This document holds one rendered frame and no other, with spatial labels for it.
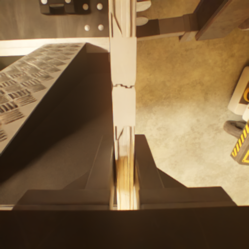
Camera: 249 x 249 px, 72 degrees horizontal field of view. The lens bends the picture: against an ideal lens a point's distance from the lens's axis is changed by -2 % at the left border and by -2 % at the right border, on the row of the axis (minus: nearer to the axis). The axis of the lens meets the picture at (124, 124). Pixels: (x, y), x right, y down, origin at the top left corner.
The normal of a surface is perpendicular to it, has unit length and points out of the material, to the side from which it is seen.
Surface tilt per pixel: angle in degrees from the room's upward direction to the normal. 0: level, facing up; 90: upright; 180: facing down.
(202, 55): 0
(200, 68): 0
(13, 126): 80
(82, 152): 90
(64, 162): 90
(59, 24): 0
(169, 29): 23
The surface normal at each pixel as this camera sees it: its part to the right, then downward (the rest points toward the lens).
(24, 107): -0.01, -0.81
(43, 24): 0.01, 0.44
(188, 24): -0.04, 0.06
